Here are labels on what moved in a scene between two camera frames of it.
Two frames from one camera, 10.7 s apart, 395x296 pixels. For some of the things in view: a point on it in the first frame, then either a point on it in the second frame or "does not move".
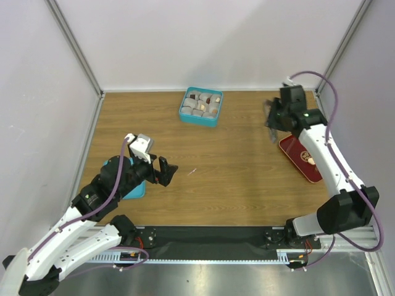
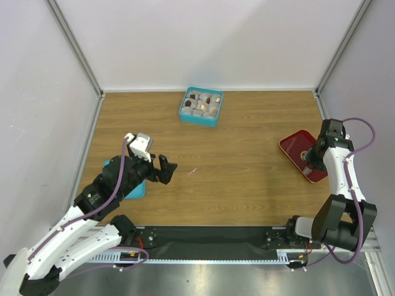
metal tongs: (267, 106) → (307, 171)
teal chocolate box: (201, 106) does not move
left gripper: (163, 177) does not move
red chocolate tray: (300, 155) does not move
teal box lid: (139, 192) does not move
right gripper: (271, 121) → (310, 157)
